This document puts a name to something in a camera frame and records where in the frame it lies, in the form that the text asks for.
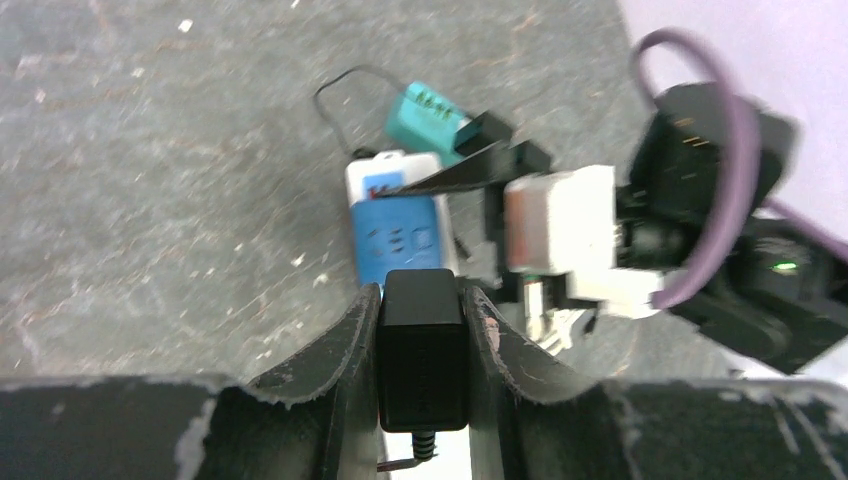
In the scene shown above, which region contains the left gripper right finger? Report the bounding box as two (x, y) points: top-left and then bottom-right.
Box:
(462, 287), (597, 479)

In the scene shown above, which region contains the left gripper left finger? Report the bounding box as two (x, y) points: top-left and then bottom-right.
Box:
(249, 284), (381, 479)

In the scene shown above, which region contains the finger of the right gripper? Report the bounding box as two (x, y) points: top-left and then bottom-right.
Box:
(374, 141), (552, 198)

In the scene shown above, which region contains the black plug adapter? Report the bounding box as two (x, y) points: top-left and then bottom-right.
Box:
(453, 111), (514, 157)

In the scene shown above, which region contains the black charger plug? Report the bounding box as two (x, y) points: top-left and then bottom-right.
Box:
(376, 269), (469, 469)

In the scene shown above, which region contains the teal power strip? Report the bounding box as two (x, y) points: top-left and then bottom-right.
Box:
(384, 81), (474, 168)

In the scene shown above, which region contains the blue cube adapter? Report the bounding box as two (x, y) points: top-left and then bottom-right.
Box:
(350, 196), (458, 286)

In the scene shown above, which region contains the white power strip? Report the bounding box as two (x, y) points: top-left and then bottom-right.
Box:
(345, 150), (459, 275)

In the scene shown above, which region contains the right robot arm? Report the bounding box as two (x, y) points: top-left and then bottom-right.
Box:
(379, 83), (847, 375)

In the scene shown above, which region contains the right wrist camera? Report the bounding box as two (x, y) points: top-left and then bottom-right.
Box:
(504, 165), (663, 319)

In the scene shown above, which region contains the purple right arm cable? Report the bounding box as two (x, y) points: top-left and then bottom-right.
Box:
(629, 27), (848, 311)

